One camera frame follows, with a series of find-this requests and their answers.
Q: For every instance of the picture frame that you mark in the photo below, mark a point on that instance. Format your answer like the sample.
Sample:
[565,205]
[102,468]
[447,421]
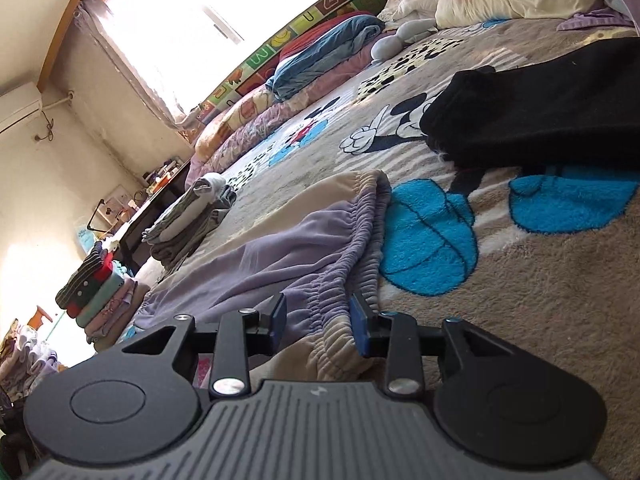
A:
[117,200]

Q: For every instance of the red folded blanket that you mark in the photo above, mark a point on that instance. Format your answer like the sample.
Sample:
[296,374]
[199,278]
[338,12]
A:
[310,35]

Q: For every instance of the black garment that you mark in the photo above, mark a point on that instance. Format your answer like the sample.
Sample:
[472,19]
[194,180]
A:
[540,110]

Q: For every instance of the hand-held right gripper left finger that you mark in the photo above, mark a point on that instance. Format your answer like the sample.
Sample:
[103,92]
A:
[278,316]

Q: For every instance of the grey plush toy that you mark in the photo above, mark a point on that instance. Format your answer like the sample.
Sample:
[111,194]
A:
[400,35]

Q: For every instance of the colourful alphabet play mat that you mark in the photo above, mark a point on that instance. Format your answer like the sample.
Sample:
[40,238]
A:
[260,52]

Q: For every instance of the stack of grey folded clothes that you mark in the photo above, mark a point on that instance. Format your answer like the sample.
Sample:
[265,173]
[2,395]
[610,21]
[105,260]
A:
[185,220]

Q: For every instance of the purple floral quilt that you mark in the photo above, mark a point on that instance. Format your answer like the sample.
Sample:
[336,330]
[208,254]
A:
[240,130]

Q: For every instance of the white air conditioner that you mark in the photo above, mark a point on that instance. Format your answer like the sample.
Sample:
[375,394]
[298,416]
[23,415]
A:
[17,107]

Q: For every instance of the dark wooden desk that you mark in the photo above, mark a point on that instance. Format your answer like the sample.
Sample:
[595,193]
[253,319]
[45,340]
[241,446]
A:
[150,210]

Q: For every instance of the clutter of small desk things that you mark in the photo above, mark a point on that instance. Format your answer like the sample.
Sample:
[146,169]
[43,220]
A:
[162,172]

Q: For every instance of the blue folded blanket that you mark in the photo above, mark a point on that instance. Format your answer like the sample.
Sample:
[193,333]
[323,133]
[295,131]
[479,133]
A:
[320,60]

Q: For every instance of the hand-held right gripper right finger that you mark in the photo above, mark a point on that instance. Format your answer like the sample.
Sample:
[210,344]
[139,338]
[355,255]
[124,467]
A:
[360,325]

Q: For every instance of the purple and beige pants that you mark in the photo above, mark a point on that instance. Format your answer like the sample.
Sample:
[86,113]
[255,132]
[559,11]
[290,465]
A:
[280,260]

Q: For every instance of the pile of light socks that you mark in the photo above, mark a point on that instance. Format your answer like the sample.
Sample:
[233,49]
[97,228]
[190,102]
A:
[27,355]

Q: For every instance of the stack of colourful folded clothes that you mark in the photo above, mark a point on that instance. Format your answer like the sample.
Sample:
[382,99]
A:
[105,295]

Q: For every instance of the light blue wall poster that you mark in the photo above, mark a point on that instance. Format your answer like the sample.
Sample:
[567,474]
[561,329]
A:
[84,237]

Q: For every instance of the window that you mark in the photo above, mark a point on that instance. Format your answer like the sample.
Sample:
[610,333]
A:
[200,25]

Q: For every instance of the black desk lamp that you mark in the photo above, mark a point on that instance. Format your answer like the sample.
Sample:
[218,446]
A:
[95,217]

